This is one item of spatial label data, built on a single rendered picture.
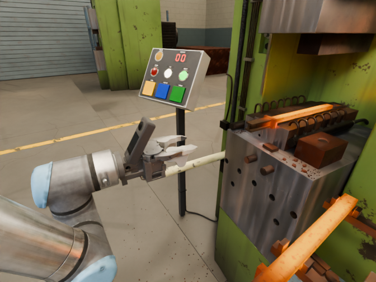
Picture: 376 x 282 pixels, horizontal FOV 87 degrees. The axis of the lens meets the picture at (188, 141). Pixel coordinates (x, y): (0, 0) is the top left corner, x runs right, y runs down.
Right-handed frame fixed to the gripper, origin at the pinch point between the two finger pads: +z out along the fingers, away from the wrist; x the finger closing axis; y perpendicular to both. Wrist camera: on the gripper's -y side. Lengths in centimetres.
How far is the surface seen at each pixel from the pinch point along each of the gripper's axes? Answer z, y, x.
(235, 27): 47, -29, -41
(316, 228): 12.2, 7.5, 32.3
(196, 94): 25.5, -0.6, -40.1
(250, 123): 22.5, -1.1, 0.9
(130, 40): 99, -13, -477
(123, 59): 80, 27, -487
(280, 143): 32.9, 6.6, 5.5
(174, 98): 15.4, 1.0, -43.9
